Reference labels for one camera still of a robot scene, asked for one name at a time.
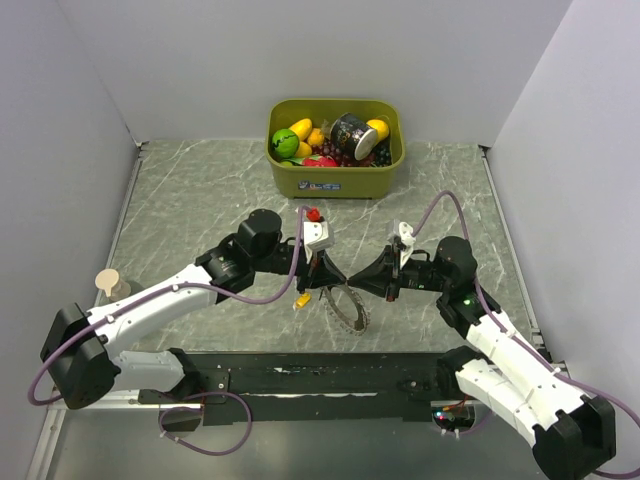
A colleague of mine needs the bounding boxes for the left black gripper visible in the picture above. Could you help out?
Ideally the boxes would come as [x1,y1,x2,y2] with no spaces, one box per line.
[252,243,346,294]

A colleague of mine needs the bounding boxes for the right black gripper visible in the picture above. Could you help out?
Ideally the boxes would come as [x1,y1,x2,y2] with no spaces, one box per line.
[348,244,451,302]

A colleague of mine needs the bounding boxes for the yellow tag key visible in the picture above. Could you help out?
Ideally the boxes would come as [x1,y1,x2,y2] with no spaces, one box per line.
[293,292,312,310]

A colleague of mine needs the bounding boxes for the large metal keyring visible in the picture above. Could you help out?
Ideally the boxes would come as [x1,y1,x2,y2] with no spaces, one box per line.
[321,284,370,336]

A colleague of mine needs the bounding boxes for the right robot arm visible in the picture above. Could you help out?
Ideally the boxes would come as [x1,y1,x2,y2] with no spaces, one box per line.
[348,236,616,479]

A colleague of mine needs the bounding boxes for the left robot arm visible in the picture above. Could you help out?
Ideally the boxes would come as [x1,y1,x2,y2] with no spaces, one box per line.
[36,206,346,410]

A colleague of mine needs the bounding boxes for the olive green plastic bin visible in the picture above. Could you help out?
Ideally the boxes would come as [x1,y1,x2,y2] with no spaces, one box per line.
[265,98,406,199]

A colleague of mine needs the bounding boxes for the red toy dragonfruit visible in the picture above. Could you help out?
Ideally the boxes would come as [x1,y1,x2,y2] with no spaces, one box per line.
[301,155,338,168]

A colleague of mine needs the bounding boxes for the dark toy grapes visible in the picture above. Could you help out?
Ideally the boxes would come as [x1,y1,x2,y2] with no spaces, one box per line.
[371,142,393,167]

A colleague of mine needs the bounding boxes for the small yellow toy lemon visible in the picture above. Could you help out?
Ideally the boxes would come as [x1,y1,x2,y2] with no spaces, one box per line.
[294,141,312,158]

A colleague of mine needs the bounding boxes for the green toy watermelon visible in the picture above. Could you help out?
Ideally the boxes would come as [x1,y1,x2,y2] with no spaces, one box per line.
[271,129,300,159]

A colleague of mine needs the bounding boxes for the orange toy fruit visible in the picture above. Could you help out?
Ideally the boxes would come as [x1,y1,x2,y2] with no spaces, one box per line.
[306,128,325,147]

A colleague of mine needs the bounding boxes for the black printed can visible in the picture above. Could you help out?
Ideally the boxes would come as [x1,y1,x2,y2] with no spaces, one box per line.
[330,113,378,161]

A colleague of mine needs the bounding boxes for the yellow toy mango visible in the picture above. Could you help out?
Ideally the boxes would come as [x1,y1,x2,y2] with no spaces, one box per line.
[289,118,313,142]

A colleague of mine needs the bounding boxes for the yellow toy lemon right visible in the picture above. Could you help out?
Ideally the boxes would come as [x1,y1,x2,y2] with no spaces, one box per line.
[367,119,390,143]

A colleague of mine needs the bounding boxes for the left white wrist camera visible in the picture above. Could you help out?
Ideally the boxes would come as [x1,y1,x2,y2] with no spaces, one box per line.
[303,220,335,264]

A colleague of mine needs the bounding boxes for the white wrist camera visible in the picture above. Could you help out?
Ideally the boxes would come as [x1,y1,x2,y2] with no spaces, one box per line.
[387,219,416,269]
[303,220,335,264]

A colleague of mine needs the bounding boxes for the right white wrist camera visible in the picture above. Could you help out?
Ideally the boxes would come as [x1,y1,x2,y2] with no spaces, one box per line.
[387,219,416,269]

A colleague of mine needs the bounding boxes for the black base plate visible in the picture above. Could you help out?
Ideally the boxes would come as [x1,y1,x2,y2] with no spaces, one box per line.
[129,352,482,426]

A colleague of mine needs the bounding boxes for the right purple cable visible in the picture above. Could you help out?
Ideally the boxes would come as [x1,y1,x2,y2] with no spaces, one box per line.
[409,189,640,479]

